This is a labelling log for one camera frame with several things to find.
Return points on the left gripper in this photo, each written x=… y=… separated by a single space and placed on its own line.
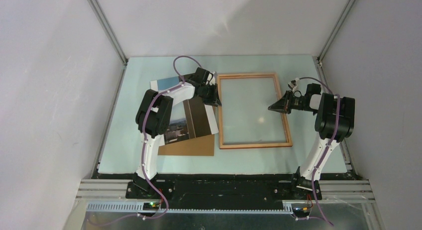
x=214 y=100

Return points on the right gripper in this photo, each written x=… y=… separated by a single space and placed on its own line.
x=283 y=104

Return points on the wooden picture frame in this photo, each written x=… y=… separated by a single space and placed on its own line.
x=274 y=75

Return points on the landscape photo print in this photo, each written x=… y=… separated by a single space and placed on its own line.
x=188 y=119

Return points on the clear acrylic sheet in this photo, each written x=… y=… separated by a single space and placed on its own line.
x=245 y=115

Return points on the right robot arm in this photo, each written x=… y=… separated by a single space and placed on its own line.
x=334 y=122

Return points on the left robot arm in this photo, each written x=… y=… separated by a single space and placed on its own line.
x=154 y=114

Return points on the brown backing board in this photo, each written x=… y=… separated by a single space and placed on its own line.
x=200 y=146

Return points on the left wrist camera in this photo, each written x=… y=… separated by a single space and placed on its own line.
x=212 y=78

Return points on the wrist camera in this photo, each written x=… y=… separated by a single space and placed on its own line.
x=293 y=84
x=212 y=78

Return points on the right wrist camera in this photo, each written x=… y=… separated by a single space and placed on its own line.
x=293 y=84

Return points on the right aluminium corner post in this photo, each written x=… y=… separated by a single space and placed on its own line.
x=336 y=29

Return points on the aluminium corner post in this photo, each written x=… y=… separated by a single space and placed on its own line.
x=109 y=32
x=336 y=29

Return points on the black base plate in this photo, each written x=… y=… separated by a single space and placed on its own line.
x=226 y=192

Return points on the grey slotted cable duct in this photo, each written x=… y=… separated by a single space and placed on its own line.
x=146 y=207

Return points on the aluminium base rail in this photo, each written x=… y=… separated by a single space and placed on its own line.
x=333 y=191

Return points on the left aluminium corner post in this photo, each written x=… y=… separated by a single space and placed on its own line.
x=109 y=32

